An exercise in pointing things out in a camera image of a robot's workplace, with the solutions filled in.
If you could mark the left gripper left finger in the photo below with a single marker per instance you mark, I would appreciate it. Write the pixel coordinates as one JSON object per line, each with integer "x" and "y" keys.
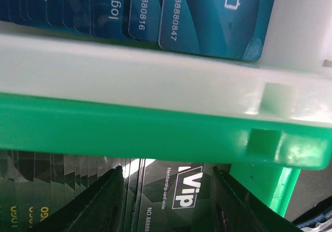
{"x": 98, "y": 208}

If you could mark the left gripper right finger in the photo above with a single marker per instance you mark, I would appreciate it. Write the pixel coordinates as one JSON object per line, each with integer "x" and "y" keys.
{"x": 235, "y": 208}

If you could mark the blue card holder wallet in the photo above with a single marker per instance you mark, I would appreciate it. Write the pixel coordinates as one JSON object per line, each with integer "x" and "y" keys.
{"x": 316, "y": 219}

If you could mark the black cards in green bin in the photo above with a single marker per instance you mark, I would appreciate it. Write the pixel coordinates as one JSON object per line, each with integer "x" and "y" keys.
{"x": 158, "y": 195}

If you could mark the white plastic bin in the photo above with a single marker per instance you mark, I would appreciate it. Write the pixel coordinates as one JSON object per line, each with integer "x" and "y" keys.
{"x": 290, "y": 83}

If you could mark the blue cards in white bin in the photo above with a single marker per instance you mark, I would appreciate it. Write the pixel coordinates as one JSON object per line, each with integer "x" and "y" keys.
{"x": 232, "y": 29}

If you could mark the middle green plastic bin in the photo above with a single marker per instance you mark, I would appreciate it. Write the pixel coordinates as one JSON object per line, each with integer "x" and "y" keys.
{"x": 265, "y": 156}

